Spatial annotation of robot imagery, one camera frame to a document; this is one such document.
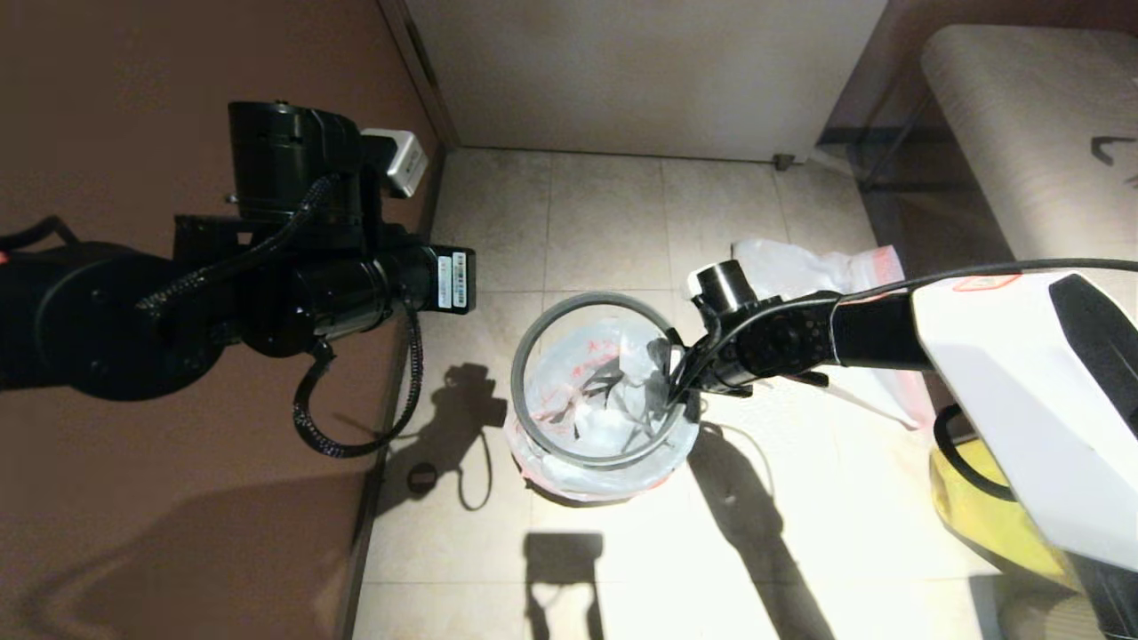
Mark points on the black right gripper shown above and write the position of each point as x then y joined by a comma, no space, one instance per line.
725,369

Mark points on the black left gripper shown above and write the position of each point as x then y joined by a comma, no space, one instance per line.
373,289

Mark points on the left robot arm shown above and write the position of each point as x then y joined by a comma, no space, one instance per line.
107,320

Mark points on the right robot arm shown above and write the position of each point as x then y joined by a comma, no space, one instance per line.
996,373

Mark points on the yellow plastic bag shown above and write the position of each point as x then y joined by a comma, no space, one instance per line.
969,524

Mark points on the small grey round disc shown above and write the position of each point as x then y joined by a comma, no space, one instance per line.
422,478

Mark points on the small black door stop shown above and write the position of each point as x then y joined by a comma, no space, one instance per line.
782,162

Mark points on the white door panel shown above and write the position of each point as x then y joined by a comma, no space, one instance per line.
640,80

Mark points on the beige wood-grain table top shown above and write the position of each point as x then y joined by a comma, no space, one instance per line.
1022,116

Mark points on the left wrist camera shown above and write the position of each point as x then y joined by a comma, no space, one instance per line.
400,162

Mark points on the dark door frame post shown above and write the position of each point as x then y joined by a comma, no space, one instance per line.
418,53

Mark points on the black metal table frame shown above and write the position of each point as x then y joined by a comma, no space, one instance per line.
889,151

